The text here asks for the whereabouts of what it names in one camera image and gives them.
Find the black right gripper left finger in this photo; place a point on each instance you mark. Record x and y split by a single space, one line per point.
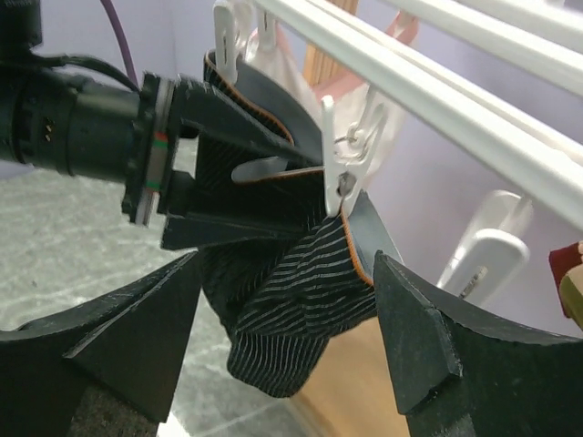
108 367

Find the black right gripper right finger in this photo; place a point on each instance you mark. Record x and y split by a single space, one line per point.
458 370

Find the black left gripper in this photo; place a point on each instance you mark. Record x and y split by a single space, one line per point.
196 218

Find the black striped underwear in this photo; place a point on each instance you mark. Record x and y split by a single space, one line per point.
281 300

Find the white plastic clip hanger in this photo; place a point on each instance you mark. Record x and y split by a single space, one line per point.
490 254

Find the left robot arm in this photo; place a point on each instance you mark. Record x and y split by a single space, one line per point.
73 114

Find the wooden rack with tray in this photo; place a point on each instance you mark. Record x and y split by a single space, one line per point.
350 391

